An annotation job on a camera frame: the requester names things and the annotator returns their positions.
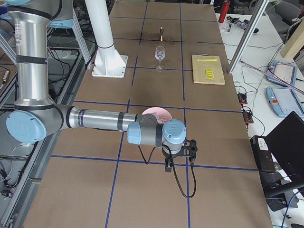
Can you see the upper teach pendant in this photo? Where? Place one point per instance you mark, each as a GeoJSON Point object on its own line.
{"type": "Point", "coordinates": [286, 72]}

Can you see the steel cocktail jigger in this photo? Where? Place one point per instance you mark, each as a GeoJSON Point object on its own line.
{"type": "Point", "coordinates": [161, 33]}

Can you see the pile of ice cubes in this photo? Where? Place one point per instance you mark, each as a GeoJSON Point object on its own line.
{"type": "Point", "coordinates": [162, 119]}

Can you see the bamboo cutting board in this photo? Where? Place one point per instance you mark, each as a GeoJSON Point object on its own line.
{"type": "Point", "coordinates": [199, 72]}

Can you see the clear plastic bag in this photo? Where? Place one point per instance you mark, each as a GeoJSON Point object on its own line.
{"type": "Point", "coordinates": [232, 23]}

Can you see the black laptop monitor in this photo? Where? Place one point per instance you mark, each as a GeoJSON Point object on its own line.
{"type": "Point", "coordinates": [286, 143]}

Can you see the long pink rod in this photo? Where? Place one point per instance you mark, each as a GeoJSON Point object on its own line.
{"type": "Point", "coordinates": [273, 77]}

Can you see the teach pendant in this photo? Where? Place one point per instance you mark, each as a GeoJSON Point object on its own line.
{"type": "Point", "coordinates": [284, 100]}
{"type": "Point", "coordinates": [286, 72]}

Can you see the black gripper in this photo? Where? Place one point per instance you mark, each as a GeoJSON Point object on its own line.
{"type": "Point", "coordinates": [172, 156]}

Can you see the lower teach pendant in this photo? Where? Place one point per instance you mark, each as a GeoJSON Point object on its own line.
{"type": "Point", "coordinates": [284, 100]}

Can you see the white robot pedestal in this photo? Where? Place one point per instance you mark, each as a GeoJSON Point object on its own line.
{"type": "Point", "coordinates": [108, 62]}

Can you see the red metal bottle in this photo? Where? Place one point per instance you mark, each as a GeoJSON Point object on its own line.
{"type": "Point", "coordinates": [224, 10]}

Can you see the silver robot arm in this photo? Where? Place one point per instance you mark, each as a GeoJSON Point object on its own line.
{"type": "Point", "coordinates": [36, 116]}

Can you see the yellow plastic knife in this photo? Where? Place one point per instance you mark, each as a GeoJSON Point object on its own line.
{"type": "Point", "coordinates": [207, 60]}

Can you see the aluminium frame post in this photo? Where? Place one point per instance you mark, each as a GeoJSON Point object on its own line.
{"type": "Point", "coordinates": [255, 17]}

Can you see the black box device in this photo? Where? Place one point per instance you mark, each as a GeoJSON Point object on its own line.
{"type": "Point", "coordinates": [262, 155]}

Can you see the clear wine glass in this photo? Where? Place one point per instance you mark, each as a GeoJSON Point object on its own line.
{"type": "Point", "coordinates": [159, 55]}

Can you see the pink plastic bowl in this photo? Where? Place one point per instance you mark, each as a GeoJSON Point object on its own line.
{"type": "Point", "coordinates": [156, 110]}

